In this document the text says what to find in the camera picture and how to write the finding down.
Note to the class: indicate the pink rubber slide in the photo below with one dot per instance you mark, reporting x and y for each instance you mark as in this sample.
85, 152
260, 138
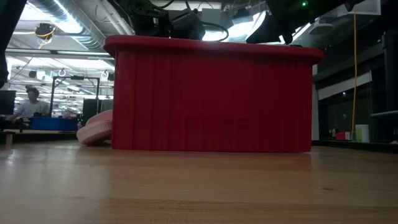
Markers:
93, 132

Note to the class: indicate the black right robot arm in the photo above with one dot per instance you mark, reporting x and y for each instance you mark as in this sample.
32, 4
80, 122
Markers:
311, 12

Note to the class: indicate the red ribbed plastic bin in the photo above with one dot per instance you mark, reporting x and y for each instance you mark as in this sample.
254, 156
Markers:
214, 99

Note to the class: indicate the blue plastic bin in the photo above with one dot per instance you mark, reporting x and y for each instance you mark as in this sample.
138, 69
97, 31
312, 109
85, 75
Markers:
53, 124

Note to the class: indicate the grey ceiling box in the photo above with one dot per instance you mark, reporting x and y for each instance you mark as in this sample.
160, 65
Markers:
213, 14

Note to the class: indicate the grey background cabinet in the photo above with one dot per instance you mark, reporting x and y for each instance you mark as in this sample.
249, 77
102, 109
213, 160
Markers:
106, 105

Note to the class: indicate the small red box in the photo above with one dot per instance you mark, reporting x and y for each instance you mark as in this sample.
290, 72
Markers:
340, 136

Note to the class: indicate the small white box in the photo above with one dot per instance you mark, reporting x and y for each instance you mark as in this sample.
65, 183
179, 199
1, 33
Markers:
347, 136

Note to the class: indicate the black pillar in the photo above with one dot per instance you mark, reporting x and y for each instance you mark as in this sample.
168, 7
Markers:
390, 87

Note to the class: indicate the black hanging box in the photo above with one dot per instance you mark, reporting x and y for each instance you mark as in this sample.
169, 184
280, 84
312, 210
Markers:
32, 74

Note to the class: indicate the green white wipes canister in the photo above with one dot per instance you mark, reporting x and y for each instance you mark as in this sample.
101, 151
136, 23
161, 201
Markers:
362, 133

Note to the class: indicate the grey desk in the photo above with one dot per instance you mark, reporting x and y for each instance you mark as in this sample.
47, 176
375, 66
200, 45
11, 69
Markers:
385, 114

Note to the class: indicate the black side table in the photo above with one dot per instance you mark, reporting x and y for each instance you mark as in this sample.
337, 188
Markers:
357, 147

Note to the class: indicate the person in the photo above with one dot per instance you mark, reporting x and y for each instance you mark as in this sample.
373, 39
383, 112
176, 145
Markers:
31, 109

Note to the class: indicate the black monitor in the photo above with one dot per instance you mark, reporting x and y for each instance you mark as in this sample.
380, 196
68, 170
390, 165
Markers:
7, 102

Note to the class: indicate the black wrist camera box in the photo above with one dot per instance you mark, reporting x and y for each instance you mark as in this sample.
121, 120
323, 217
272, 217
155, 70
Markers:
186, 26

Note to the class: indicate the large silver ventilation duct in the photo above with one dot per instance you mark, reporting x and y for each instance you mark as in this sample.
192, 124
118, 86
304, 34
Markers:
81, 25

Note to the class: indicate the black background rig frame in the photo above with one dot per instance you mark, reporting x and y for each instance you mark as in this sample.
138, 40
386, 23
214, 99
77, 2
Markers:
74, 77

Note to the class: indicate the rectangular metal duct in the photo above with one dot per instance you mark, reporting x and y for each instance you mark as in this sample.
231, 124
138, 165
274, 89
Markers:
370, 7

